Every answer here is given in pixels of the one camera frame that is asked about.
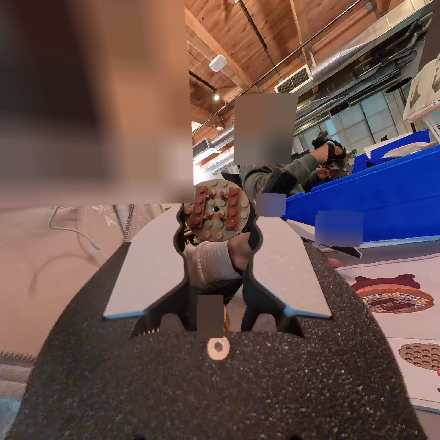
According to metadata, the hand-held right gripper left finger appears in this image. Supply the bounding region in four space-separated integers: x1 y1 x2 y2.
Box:
103 205 200 334

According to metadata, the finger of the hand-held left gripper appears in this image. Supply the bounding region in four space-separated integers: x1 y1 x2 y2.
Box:
286 219 318 245

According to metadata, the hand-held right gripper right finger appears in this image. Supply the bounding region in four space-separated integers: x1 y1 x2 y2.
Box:
242 215 333 337

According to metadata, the tan round plate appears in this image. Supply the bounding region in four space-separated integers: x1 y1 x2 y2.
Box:
184 180 252 245

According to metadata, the blue plastic bin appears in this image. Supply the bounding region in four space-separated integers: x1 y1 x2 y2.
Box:
351 129 432 174
283 145 440 249

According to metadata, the white printed board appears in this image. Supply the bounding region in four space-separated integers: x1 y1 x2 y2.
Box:
402 54 440 126

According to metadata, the white earphone cable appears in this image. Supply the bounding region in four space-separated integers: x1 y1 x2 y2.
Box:
48 206 104 251

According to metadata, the metal ventilation duct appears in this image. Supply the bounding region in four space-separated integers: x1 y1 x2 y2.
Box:
193 0 440 172

